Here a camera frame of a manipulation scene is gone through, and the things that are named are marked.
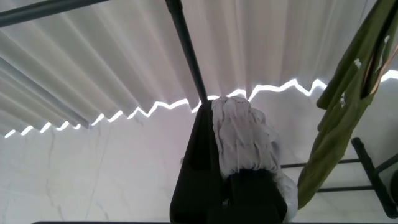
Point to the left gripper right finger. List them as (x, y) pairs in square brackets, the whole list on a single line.
[(252, 196)]

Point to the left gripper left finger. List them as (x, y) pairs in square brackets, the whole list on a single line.
[(196, 186)]

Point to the green long-sleeved shirt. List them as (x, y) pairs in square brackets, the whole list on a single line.
[(339, 124)]

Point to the pink clothes hanger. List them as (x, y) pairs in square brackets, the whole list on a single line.
[(382, 73)]

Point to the black clothes rack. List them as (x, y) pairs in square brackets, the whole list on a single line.
[(186, 46)]

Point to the white curtain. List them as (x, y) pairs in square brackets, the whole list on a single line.
[(109, 62)]

